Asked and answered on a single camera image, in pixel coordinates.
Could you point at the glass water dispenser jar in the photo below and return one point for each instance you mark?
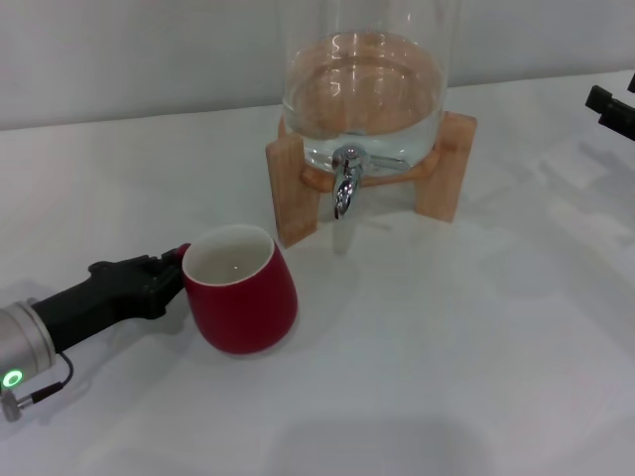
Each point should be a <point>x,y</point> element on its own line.
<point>367,64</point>

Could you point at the wooden dispenser stand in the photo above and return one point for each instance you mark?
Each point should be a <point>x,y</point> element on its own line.
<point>295,198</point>

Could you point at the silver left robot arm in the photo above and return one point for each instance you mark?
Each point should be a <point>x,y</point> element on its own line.
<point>22,342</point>

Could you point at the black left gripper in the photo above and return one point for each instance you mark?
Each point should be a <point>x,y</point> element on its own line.
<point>99,297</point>

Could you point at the red ceramic cup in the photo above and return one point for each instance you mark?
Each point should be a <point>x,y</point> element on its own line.
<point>248,312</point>

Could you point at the chrome faucet with lever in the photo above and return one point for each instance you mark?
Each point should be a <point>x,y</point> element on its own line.
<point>343,188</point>

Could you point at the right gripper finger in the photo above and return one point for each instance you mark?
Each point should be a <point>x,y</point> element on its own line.
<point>601,97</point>
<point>620,121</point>

